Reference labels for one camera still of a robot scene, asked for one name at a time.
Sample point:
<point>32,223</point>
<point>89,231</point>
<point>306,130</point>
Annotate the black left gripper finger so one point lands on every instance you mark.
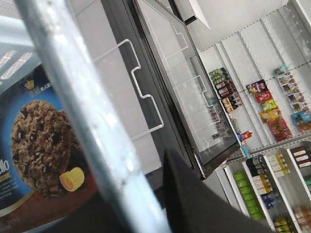
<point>194,208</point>

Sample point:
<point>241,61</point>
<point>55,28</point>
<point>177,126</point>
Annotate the dark blue Chocofello cookie box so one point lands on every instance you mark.
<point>44,176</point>

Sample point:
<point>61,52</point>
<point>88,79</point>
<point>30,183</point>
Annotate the light blue plastic basket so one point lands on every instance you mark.
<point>44,33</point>

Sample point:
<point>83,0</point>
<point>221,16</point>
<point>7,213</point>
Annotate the glass door display fridge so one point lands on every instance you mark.
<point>161,91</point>

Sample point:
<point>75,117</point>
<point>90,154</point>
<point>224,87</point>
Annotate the white snack shelving unit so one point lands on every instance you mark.
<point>269,61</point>

